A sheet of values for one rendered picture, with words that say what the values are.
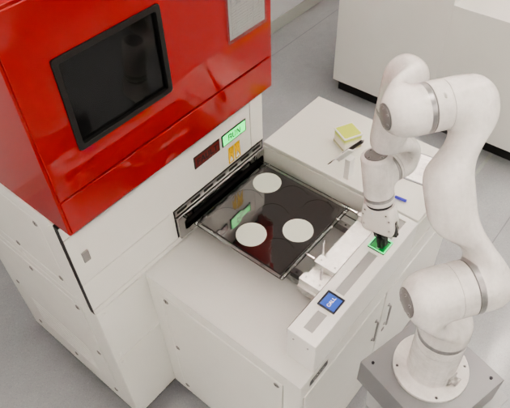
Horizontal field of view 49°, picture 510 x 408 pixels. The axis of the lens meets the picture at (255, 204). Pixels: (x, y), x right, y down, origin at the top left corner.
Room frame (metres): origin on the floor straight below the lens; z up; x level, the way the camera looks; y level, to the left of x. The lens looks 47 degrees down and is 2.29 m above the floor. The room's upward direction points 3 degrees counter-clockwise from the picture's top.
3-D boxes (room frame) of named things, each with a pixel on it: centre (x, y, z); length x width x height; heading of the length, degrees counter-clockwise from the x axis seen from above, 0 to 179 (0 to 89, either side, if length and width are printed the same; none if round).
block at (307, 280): (0.97, -0.16, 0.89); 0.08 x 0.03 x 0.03; 49
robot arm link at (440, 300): (0.66, -0.39, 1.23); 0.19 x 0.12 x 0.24; 102
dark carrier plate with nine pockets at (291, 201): (1.25, -0.05, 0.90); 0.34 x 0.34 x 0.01; 48
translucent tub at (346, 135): (1.51, -0.33, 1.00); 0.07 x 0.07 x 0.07; 23
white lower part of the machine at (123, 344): (1.48, 0.49, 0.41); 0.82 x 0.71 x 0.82; 139
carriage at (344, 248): (1.09, -0.27, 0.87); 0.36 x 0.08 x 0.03; 139
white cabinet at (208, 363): (1.24, -0.19, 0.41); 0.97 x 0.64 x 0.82; 139
